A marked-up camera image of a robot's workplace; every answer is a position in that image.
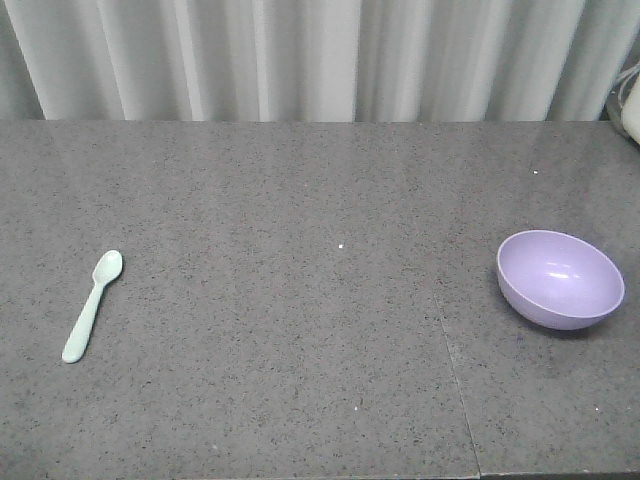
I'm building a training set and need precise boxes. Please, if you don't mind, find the mint green plastic spoon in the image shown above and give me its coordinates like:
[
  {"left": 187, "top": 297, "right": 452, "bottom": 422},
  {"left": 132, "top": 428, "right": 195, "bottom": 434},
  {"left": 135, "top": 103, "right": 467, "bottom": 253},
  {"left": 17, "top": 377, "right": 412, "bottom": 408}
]
[{"left": 61, "top": 250, "right": 123, "bottom": 364}]

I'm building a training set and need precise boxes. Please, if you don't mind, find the lilac plastic bowl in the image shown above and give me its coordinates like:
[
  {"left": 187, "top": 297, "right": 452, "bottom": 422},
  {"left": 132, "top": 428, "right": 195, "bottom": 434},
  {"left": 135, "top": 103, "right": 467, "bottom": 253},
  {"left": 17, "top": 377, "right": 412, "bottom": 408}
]
[{"left": 496, "top": 230, "right": 626, "bottom": 331}]

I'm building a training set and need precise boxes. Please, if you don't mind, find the white pleated curtain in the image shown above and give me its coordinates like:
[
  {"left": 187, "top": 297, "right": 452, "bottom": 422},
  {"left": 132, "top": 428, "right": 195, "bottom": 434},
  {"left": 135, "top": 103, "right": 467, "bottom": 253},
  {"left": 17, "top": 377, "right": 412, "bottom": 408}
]
[{"left": 1, "top": 1, "right": 639, "bottom": 122}]

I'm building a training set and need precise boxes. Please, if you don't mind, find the white rice cooker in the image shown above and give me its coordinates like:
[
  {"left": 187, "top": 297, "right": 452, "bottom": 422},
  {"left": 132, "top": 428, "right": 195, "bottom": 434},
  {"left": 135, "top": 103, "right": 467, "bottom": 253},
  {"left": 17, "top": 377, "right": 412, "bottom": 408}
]
[{"left": 605, "top": 62, "right": 640, "bottom": 144}]

